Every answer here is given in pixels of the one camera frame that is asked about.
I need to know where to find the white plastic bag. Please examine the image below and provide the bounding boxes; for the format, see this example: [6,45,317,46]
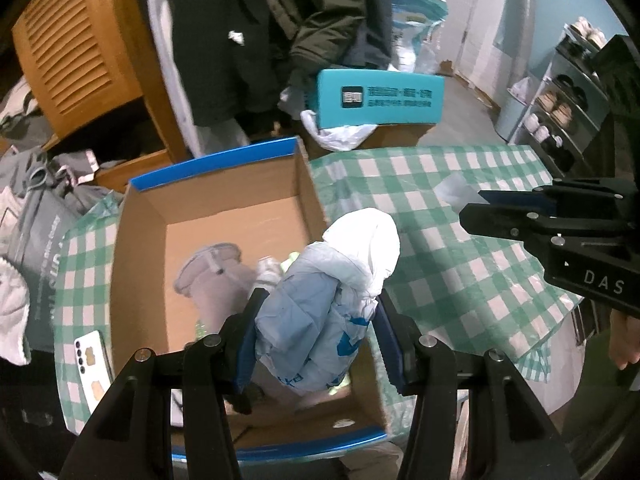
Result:
[280,85,378,153]

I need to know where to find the black hanging jacket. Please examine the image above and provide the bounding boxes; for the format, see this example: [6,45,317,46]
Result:
[170,0,286,126]

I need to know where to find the grey cloth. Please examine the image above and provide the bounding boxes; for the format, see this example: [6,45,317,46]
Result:
[174,242,273,341]

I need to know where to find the louvered wooden wardrobe door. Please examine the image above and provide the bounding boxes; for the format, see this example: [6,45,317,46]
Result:
[11,0,146,138]

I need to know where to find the grey shoe rack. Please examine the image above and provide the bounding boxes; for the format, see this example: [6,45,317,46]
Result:
[520,25,616,176]

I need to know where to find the navy hanging garment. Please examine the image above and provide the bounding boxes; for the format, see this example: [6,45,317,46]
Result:
[357,0,401,68]

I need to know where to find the clear plastic scrap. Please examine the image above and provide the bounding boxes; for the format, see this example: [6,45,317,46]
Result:
[434,172,481,211]

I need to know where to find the green checkered tablecloth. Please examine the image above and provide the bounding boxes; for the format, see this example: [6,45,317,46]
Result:
[52,144,586,436]

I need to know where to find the white towel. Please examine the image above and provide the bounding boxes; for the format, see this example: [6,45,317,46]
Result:
[0,255,32,366]

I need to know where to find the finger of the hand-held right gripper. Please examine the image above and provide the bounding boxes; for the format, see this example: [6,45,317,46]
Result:
[477,186,556,216]
[459,202,551,251]

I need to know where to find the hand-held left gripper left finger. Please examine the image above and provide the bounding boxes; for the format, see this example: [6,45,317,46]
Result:
[59,287,271,480]

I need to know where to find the light blue trash bin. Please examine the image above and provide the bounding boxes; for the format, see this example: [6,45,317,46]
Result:
[495,77,538,143]

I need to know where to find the white printed cloth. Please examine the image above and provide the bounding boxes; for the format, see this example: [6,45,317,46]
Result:
[252,256,286,291]

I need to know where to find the white smartphone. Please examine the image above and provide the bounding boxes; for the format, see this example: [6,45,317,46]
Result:
[74,330,115,413]

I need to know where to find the rows of assorted shoes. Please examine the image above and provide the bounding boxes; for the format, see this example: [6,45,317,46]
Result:
[522,16,608,171]

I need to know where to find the blue cardboard box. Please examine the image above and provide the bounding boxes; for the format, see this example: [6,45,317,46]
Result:
[111,136,393,463]

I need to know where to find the grey paper bag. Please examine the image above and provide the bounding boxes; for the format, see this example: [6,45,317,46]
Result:
[10,190,86,356]

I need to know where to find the person's right hand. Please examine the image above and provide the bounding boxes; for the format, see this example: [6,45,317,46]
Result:
[609,307,640,372]

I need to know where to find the blue and white plastic sack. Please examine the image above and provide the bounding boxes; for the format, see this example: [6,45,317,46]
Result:
[387,0,451,76]

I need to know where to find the light blue plastic bag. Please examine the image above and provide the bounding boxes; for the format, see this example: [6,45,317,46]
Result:
[254,207,402,393]

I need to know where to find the teal carton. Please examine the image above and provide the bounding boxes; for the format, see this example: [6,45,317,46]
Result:
[302,67,446,130]

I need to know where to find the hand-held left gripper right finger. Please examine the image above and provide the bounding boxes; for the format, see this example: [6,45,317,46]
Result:
[372,292,581,480]

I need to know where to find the olive hanging jacket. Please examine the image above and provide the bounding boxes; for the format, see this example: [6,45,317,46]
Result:
[270,0,368,73]

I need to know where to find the grey clothes pile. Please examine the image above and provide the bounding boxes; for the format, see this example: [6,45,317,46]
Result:
[0,147,126,216]

